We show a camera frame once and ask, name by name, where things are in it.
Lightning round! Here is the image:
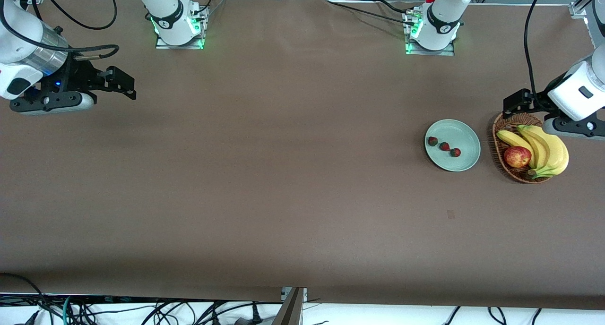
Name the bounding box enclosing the brown wooden post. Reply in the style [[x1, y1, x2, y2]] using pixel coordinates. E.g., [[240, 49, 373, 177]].
[[272, 287, 305, 325]]

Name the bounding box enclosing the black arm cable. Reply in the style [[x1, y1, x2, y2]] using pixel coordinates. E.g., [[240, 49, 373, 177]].
[[523, 0, 551, 99], [0, 0, 120, 61]]

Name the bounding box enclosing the brown table cover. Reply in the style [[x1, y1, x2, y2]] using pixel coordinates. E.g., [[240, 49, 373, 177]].
[[0, 0, 605, 311]]

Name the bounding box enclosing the black floor cable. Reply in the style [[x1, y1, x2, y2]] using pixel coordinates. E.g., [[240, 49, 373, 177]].
[[0, 273, 55, 325]]

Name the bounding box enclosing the black cable on table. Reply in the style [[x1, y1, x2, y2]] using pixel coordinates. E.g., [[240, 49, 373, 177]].
[[326, 0, 416, 26]]

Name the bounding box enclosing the brown wicker basket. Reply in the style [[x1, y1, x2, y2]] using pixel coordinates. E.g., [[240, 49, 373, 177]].
[[492, 111, 553, 184]]

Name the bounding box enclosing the mint green round plate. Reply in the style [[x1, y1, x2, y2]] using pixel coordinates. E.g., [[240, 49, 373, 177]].
[[424, 119, 481, 172]]

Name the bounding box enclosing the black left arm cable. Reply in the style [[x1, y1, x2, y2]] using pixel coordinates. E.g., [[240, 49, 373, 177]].
[[523, 0, 551, 99]]

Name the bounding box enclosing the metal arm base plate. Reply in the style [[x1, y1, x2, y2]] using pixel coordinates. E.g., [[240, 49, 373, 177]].
[[403, 9, 457, 56], [155, 6, 209, 50]]

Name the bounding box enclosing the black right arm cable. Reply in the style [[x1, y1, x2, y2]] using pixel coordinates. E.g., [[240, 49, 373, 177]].
[[0, 0, 120, 61]]

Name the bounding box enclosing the yellow banana bunch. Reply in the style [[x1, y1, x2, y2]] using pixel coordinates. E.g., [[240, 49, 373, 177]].
[[496, 125, 570, 180]]

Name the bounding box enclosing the red apple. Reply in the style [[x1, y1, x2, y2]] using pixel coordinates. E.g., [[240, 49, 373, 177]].
[[503, 146, 532, 169]]

